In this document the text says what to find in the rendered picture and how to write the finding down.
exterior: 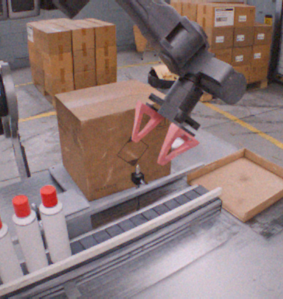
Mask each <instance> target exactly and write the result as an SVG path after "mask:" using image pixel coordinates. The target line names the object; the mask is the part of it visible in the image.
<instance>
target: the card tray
mask: <svg viewBox="0 0 283 299"><path fill-rule="evenodd" d="M187 183H188V184H189V185H190V186H191V187H192V186H194V185H202V186H204V187H205V188H206V189H207V190H209V191H210V192H211V191H213V190H215V189H216V188H218V187H220V188H222V194H221V195H218V197H219V198H220V199H221V200H222V208H223V209H225V211H227V212H229V213H231V214H232V215H233V216H235V217H236V218H238V219H239V220H241V221H242V222H243V223H245V222H246V221H248V220H249V219H250V218H252V217H253V216H255V215H257V214H258V213H260V212H262V211H263V210H264V209H266V208H267V207H268V206H270V205H271V204H273V203H274V202H277V201H278V200H279V199H281V198H283V167H281V166H279V165H277V164H274V163H273V162H271V161H270V160H268V159H267V158H265V157H262V156H260V155H259V154H257V153H255V152H254V151H252V150H249V149H246V148H243V149H240V150H237V151H235V152H233V153H230V154H229V155H226V156H225V157H222V158H220V159H218V160H216V161H213V162H211V163H209V164H205V165H204V167H203V168H201V169H200V170H198V171H195V172H193V173H191V174H188V175H187Z"/></svg>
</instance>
